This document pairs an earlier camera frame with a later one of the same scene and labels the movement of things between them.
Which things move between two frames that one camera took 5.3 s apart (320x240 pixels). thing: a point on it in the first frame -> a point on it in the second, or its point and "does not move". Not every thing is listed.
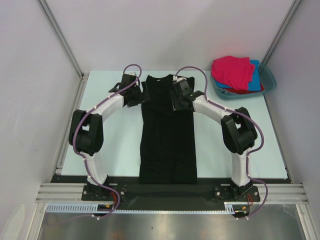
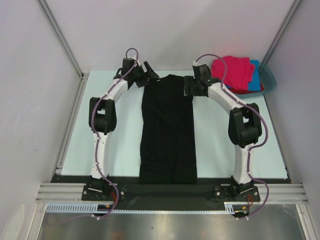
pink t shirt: [236, 72] does not move
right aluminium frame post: [293, 9] does not move
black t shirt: [168, 150] does not move
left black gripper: [143, 97] -> [150, 74]
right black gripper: [176, 105] -> [189, 81]
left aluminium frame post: [57, 31] does not move
